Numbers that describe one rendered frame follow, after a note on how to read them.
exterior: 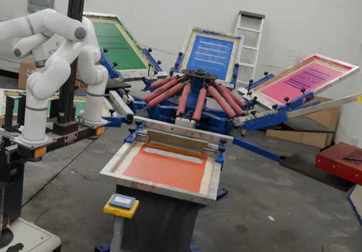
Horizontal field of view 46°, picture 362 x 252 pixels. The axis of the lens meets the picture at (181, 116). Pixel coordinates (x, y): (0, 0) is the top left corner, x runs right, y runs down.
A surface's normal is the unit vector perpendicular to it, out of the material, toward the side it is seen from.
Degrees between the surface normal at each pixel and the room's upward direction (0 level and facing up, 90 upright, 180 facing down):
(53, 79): 87
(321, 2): 90
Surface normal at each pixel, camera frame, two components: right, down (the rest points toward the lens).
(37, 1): -0.15, 0.26
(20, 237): 0.18, -0.94
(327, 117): -0.11, 0.06
